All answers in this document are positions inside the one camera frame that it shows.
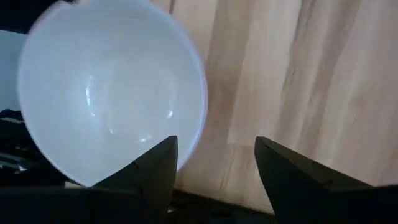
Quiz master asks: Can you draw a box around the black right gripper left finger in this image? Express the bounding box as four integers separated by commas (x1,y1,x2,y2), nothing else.
93,135,179,224

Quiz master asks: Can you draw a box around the black equipment with cables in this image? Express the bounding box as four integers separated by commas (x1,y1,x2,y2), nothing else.
0,108,68,187

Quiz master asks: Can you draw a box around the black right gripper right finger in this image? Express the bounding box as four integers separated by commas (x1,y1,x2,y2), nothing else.
254,136,373,224

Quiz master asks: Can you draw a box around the pale grey panel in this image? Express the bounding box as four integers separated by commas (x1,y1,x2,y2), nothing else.
0,29,28,111

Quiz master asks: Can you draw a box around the large pale pink bowl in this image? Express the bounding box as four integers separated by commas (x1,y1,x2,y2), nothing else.
17,0,208,188

